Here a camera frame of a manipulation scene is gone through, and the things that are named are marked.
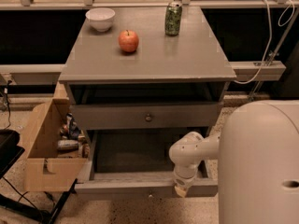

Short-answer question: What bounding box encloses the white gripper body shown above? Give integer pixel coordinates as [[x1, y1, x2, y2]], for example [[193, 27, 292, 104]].
[[169, 132, 203, 189]]

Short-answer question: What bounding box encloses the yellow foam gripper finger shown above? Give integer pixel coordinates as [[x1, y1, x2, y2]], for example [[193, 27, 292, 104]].
[[175, 186, 187, 198]]

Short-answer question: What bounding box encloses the grey drawer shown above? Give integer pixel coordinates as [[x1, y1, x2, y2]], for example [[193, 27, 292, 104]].
[[70, 103, 221, 130], [74, 128, 219, 201]]

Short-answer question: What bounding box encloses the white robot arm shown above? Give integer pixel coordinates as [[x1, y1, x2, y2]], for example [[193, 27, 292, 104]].
[[169, 100, 299, 224]]

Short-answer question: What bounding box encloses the grey drawer cabinet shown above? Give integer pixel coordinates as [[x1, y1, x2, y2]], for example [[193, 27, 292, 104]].
[[58, 5, 237, 135]]

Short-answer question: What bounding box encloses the grey top drawer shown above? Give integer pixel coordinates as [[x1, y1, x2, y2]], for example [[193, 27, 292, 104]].
[[70, 103, 221, 130]]

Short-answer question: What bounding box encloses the dark bottle in box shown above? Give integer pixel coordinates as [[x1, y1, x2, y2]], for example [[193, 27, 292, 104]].
[[66, 113, 81, 140]]

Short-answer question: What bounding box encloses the silver can in box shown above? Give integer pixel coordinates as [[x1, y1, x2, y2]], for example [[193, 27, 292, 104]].
[[57, 140, 78, 150]]

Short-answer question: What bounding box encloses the red apple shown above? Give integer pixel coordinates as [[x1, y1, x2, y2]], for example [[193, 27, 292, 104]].
[[118, 30, 139, 53]]

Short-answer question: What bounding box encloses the cardboard box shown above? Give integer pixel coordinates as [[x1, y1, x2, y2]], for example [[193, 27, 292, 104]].
[[18, 97, 89, 192]]

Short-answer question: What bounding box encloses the green soda can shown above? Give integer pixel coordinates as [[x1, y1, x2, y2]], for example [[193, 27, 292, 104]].
[[164, 1, 182, 35]]

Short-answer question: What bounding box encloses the white ceramic bowl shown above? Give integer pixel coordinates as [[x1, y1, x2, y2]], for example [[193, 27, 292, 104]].
[[85, 7, 116, 32]]

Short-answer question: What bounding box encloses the white cable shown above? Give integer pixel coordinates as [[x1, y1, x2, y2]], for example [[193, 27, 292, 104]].
[[233, 0, 295, 85]]

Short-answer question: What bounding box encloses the black cable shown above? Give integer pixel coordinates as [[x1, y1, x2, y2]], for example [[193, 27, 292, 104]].
[[2, 79, 13, 131]]

